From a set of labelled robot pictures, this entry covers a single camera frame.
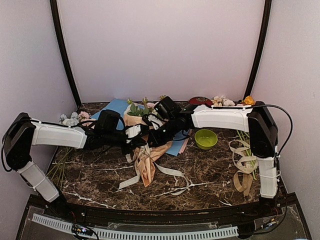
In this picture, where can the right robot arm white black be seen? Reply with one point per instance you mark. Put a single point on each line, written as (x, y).
(200, 112)

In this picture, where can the white printed ribbon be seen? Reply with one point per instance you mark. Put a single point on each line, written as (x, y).
(164, 170)

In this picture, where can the red round embroidered cushion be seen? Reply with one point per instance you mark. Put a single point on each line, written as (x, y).
(200, 100)

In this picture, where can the pink rose fake flower stem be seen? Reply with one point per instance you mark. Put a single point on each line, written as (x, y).
(151, 105)

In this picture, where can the left black frame post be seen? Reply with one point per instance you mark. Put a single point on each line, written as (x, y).
(63, 51)

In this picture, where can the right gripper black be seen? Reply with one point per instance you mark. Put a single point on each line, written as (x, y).
(157, 141)

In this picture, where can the white slotted cable duct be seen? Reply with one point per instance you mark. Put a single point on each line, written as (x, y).
(121, 231)

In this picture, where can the lime green bowl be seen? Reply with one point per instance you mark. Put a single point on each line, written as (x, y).
(205, 139)

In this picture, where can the black frame post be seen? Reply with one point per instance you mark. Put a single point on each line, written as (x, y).
(259, 48)
(63, 51)

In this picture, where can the blue wrapping paper sheet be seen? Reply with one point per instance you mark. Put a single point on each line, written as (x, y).
(120, 106)

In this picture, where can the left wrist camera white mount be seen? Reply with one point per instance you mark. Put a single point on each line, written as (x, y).
(135, 131)

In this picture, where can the white rose fake flower stem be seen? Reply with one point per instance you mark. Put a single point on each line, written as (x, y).
(135, 109)

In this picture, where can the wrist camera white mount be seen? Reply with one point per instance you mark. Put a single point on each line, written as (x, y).
(135, 131)
(165, 110)

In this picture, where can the beige pink wrapping paper sheet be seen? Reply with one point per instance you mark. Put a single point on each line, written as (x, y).
(145, 157)

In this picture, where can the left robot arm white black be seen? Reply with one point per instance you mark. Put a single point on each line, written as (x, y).
(26, 132)

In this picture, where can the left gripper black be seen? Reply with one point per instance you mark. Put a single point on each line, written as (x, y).
(136, 141)

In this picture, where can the brown twine ribbon bundle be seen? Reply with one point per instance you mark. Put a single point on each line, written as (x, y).
(246, 165)

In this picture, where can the pile of fake flowers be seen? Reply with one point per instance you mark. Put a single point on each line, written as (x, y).
(238, 120)
(73, 137)

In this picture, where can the right black frame post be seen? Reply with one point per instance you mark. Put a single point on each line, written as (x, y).
(259, 48)

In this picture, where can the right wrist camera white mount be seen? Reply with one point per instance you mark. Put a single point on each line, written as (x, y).
(165, 110)

